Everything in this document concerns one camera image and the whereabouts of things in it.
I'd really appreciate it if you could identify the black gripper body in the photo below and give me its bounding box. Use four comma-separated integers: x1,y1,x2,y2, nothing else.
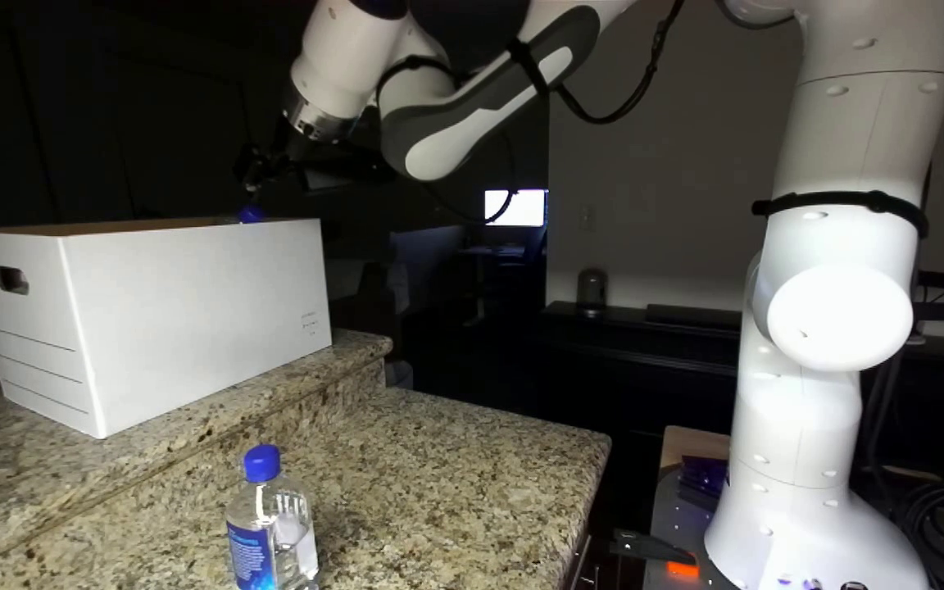
234,109,390,205

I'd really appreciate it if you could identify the clear blue-capped water bottle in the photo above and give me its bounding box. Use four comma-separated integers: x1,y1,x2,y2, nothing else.
224,442,324,590

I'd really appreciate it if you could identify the white rectangular storage box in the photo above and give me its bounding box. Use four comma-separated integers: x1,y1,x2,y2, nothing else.
0,214,334,442

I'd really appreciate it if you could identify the dark office chair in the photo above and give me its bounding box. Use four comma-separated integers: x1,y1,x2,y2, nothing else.
388,222,464,332

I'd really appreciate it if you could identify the lit computer monitor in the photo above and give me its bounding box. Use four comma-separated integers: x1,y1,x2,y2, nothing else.
481,183,551,231

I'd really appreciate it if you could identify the small dark speaker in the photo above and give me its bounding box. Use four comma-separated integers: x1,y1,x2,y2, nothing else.
577,264,609,312

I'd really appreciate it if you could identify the dark low cabinet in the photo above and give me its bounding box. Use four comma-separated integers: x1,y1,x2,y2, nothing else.
540,298,944,475

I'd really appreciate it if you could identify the orange button on base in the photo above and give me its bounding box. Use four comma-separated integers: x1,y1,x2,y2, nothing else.
661,557,705,584

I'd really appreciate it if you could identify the black strap around arm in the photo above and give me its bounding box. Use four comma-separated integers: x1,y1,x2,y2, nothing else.
750,185,931,238

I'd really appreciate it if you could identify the black cable bundle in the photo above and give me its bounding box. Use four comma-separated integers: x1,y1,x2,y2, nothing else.
862,358,944,584

